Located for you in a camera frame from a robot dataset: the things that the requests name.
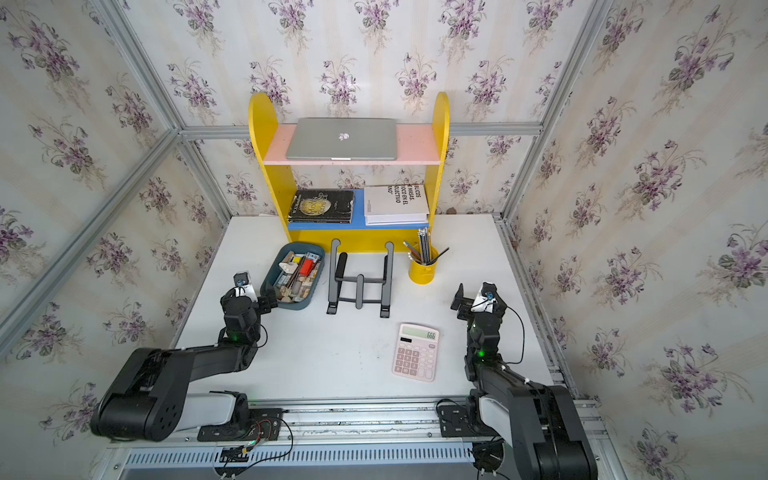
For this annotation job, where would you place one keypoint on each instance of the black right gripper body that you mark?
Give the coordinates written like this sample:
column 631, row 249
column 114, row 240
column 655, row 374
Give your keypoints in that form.
column 465, row 312

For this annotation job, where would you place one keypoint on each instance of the black book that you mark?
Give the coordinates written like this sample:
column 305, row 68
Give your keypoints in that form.
column 322, row 206

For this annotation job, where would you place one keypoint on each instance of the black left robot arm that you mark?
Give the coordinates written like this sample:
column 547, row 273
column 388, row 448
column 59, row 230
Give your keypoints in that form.
column 149, row 399

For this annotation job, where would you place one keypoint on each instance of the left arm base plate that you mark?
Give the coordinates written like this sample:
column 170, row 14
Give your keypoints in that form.
column 257, row 425

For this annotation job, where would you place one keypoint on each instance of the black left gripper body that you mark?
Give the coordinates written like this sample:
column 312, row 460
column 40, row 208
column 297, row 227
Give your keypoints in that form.
column 264, row 306

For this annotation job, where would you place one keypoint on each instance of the aluminium rail frame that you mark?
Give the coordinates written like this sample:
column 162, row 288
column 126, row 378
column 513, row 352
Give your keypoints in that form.
column 332, row 436

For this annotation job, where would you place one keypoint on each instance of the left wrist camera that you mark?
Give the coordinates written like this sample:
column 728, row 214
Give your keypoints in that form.
column 243, row 286

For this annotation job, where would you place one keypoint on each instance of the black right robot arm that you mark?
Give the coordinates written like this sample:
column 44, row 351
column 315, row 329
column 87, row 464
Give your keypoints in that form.
column 539, row 422

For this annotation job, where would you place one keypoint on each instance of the yellow pink blue shelf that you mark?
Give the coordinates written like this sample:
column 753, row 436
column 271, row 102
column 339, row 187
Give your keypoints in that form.
column 418, row 144

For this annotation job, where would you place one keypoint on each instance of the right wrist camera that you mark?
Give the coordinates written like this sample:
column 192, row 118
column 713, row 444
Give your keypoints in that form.
column 486, row 299

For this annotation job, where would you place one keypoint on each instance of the pink calculator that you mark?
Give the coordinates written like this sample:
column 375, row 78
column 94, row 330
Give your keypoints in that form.
column 416, row 352

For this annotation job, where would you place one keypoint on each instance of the teal bin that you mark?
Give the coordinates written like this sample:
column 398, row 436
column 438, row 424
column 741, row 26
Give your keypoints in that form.
column 292, row 291

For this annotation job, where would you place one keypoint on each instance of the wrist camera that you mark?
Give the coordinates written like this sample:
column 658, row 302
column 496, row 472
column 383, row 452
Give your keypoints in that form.
column 243, row 286
column 486, row 299

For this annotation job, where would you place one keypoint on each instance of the silver laptop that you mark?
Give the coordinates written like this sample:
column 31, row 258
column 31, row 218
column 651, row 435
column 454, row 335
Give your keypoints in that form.
column 343, row 139

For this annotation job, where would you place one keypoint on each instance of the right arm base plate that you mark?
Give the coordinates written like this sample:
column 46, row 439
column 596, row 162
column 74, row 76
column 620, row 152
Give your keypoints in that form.
column 454, row 421

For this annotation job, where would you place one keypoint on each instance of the white book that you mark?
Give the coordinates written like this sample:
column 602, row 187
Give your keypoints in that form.
column 395, row 204

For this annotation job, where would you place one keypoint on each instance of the grey laptop stand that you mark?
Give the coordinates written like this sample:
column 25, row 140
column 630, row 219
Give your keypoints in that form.
column 338, row 278

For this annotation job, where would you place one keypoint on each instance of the yellow pencil cup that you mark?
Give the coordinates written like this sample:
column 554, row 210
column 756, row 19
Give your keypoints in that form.
column 421, row 274

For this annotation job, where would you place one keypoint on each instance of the red block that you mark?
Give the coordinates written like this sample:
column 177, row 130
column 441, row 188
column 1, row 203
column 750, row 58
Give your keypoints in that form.
column 307, row 264

